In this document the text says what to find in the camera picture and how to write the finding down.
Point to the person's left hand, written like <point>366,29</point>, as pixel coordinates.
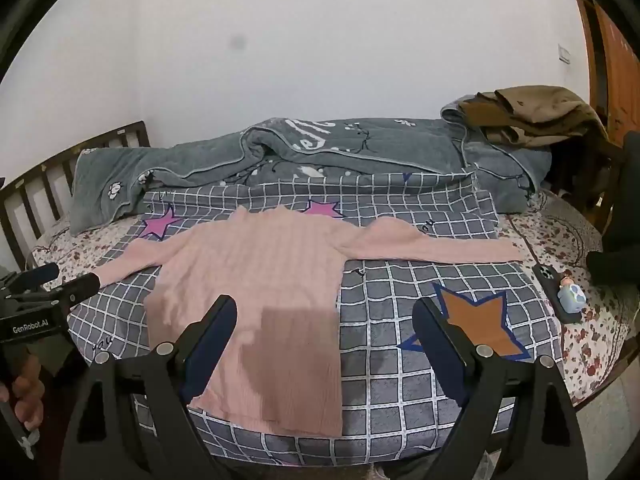
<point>27,390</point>

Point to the black phone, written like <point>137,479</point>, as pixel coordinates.
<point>545,280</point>

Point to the grey printed quilt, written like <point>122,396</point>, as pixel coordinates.
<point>350,150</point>

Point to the orange wooden door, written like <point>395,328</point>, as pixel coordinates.
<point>615,60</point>

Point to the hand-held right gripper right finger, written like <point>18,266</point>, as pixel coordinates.
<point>434,340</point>

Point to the brown jacket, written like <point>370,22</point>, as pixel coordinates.
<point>535,110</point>

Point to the dark wooden slatted headboard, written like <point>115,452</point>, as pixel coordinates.
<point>45,175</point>

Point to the pink knit sweater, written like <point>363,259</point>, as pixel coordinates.
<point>250,270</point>

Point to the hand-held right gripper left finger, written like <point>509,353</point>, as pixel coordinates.
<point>216,332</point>

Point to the dark cloth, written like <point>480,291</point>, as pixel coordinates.
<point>625,195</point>

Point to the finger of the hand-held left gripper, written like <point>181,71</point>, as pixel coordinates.
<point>37,275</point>
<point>80,286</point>

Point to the white wall switch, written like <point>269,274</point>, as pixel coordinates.
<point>564,53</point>

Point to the small toy figure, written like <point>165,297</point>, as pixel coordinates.
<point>571,294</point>

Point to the grey checked star-print blanket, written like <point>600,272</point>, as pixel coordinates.
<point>400,410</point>

